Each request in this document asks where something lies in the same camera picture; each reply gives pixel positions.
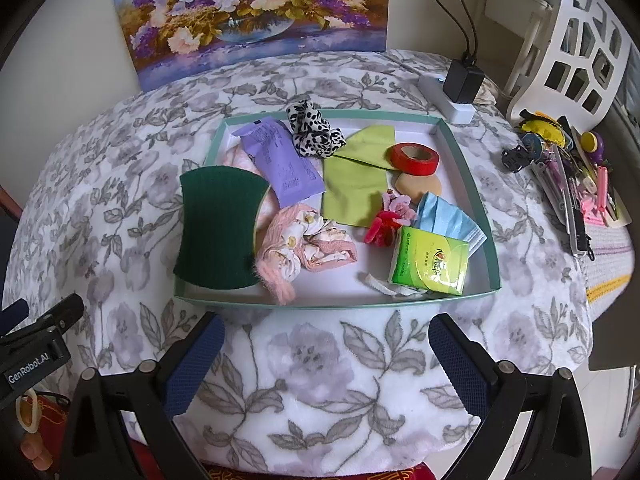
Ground dark furniture panel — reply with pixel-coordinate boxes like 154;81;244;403
0;185;23;281

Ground white power strip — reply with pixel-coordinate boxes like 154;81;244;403
417;74;478;125

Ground red tape roll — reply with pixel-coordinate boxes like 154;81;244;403
390;142;441;177

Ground leopard print scrunchie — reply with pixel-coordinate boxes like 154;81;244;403
285;100;347;160

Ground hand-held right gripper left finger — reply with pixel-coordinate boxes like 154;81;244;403
59;311;226;480

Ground purple packet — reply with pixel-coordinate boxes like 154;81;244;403
231;115;327;207

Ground blue face mask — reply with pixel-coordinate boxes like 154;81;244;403
402;191;488;266

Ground black cable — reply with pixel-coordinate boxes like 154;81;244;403
460;0;480;58
419;0;471;58

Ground teal rimmed white box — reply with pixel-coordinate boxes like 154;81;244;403
172;107;502;310

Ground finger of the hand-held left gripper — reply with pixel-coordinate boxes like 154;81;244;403
0;300;30;333
20;293;85;336

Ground black charger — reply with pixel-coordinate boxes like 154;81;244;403
444;57;486;106

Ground flower still life painting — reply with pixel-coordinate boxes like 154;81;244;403
109;0;391;95

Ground lime green cloth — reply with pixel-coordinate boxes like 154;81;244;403
320;126;398;228

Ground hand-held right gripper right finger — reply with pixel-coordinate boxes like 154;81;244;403
429;312;593;480

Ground pile of pens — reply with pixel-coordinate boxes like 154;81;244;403
530;147;631;261

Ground white elastic strap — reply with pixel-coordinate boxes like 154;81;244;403
362;272;441;301

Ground red hair tie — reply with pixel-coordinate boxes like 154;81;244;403
364;210;403;248

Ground yellow green sponge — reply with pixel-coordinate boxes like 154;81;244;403
172;165;271;291

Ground grey floral fleece blanket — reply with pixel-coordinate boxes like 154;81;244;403
2;49;596;476

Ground beige powder puff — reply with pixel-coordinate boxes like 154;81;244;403
392;172;445;198

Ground pink floral scrunchie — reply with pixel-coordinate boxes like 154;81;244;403
252;205;358;306

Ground person's foot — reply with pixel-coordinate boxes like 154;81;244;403
20;432;56;471

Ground beige tape roll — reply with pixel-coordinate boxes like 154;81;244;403
15;387;41;433

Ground green tissue packet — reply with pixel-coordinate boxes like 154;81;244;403
387;225;472;297

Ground yellow black trinket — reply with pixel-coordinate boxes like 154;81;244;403
517;109;566;148

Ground purple yellow ball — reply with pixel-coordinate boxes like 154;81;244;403
580;130;607;163

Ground striped woven mat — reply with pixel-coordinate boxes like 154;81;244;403
580;220;640;311

